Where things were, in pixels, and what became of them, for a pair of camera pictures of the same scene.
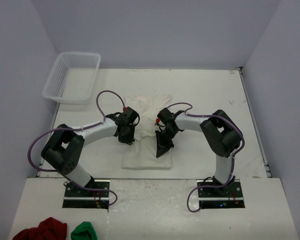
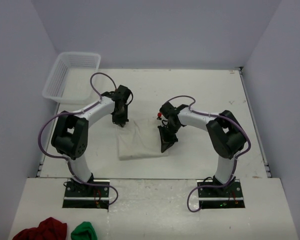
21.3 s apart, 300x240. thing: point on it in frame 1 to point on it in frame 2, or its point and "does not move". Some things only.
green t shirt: x=84 y=231 does not move
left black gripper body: x=130 y=125 to x=123 y=110
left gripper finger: x=126 y=135 to x=120 y=118
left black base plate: x=76 y=197 does not move
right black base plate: x=229 y=196 does not move
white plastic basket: x=72 y=78 does not move
